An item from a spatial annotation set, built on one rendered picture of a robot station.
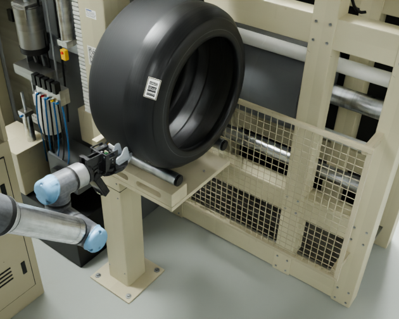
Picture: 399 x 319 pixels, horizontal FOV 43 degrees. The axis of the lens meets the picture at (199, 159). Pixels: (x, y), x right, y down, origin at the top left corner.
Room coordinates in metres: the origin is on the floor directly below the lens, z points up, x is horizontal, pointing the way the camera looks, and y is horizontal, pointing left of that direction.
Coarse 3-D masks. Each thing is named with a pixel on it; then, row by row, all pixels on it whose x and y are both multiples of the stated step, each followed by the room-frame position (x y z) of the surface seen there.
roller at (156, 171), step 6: (108, 144) 1.57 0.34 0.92; (132, 156) 1.50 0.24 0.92; (132, 162) 1.48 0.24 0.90; (138, 162) 1.47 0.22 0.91; (144, 162) 1.46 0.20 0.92; (144, 168) 1.45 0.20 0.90; (150, 168) 1.44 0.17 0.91; (156, 168) 1.43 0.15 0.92; (162, 168) 1.42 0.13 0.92; (156, 174) 1.42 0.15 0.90; (162, 174) 1.41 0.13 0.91; (168, 174) 1.40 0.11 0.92; (174, 174) 1.39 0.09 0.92; (168, 180) 1.38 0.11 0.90; (174, 180) 1.37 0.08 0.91; (180, 180) 1.39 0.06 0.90
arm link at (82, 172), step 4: (72, 164) 1.20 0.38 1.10; (76, 164) 1.19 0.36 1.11; (80, 164) 1.19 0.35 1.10; (72, 168) 1.17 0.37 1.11; (76, 168) 1.17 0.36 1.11; (80, 168) 1.17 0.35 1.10; (84, 168) 1.18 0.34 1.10; (76, 172) 1.16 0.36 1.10; (80, 172) 1.16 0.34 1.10; (84, 172) 1.17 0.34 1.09; (88, 172) 1.18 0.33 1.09; (80, 176) 1.15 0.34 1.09; (84, 176) 1.16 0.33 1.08; (88, 176) 1.17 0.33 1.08; (80, 180) 1.15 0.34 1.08; (84, 180) 1.16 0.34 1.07; (88, 180) 1.17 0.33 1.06; (80, 184) 1.14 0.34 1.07; (84, 184) 1.16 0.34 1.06
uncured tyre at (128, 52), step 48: (144, 0) 1.59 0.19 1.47; (192, 0) 1.60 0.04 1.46; (96, 48) 1.50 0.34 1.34; (144, 48) 1.39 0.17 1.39; (192, 48) 1.43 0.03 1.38; (240, 48) 1.66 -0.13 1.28; (96, 96) 1.39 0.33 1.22; (192, 96) 1.80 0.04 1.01; (144, 144) 1.30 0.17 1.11; (192, 144) 1.59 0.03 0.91
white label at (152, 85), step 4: (148, 80) 1.32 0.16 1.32; (152, 80) 1.32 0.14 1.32; (156, 80) 1.32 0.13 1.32; (160, 80) 1.32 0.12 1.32; (148, 84) 1.32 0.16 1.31; (152, 84) 1.32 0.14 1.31; (156, 84) 1.31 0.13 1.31; (148, 88) 1.31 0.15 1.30; (152, 88) 1.31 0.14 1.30; (156, 88) 1.31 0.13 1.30; (144, 92) 1.31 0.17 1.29; (148, 92) 1.31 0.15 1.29; (152, 92) 1.31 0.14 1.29; (156, 92) 1.30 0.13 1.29; (144, 96) 1.30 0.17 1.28; (148, 96) 1.30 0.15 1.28; (152, 96) 1.30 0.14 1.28; (156, 96) 1.30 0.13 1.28
